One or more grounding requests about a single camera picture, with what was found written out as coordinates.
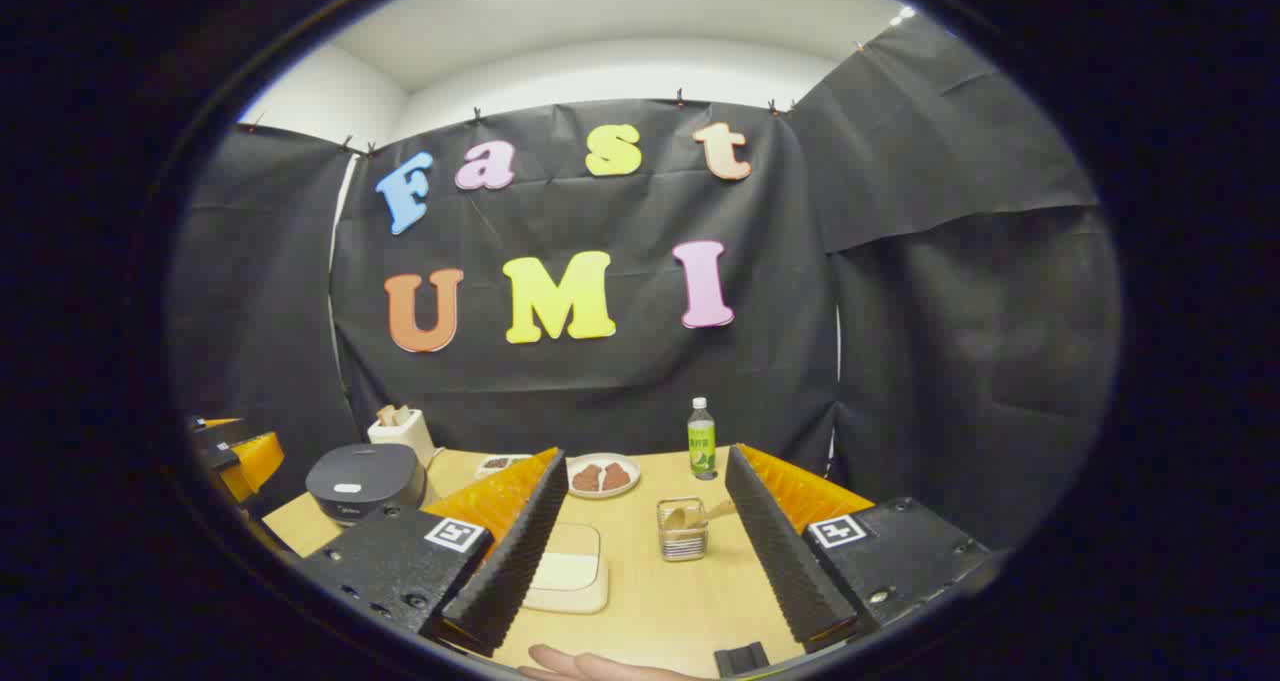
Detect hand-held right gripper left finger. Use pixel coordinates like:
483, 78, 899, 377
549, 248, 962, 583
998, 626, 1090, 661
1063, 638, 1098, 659
300, 448, 569, 659

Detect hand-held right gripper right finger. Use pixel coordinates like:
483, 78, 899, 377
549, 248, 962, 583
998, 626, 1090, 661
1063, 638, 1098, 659
725, 444, 1001, 654

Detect clear container of rice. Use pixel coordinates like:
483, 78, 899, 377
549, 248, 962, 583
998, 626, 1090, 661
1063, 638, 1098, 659
520, 521, 611, 615

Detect wooden spoon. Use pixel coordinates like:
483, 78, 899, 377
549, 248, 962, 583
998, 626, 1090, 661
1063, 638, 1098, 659
664, 501, 738, 534

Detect metal wire chopstick holder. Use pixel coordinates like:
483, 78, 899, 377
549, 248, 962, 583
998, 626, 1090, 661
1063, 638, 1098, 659
657, 497, 710, 562

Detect black rice cooker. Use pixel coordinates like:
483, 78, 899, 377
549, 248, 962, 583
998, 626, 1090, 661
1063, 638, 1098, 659
305, 444, 428, 527

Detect white plate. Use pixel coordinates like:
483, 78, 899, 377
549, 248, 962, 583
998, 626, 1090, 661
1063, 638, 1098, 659
566, 452, 641, 500

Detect green tea bottle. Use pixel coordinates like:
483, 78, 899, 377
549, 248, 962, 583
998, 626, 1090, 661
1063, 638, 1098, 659
687, 397, 718, 481

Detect white toaster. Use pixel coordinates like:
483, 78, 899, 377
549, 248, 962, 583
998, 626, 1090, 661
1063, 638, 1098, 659
367, 408, 436, 467

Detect black backdrop cloth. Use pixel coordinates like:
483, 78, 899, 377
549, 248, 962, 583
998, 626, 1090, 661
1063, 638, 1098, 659
170, 16, 1121, 552

